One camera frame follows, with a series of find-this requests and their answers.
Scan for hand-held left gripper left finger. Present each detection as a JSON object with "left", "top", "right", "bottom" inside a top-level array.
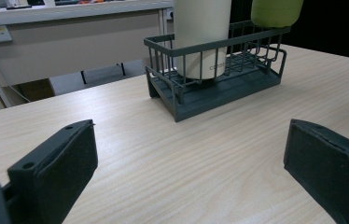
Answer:
[{"left": 7, "top": 119, "right": 99, "bottom": 224}]

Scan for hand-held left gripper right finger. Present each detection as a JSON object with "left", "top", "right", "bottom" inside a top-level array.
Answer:
[{"left": 283, "top": 118, "right": 349, "bottom": 224}]

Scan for grey wire rack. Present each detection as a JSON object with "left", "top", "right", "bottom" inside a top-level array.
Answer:
[{"left": 143, "top": 20, "right": 292, "bottom": 123}]

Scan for green tumbler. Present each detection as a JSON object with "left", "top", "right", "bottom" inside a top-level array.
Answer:
[{"left": 250, "top": 0, "right": 305, "bottom": 29}]

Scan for white tumbler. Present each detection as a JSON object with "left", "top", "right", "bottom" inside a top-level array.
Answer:
[{"left": 172, "top": 0, "right": 232, "bottom": 80}]

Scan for black stand legs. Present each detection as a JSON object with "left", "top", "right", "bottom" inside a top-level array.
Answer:
[{"left": 79, "top": 62, "right": 127, "bottom": 86}]

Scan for grey office desk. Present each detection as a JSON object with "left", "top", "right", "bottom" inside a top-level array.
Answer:
[{"left": 0, "top": 0, "right": 175, "bottom": 110}]

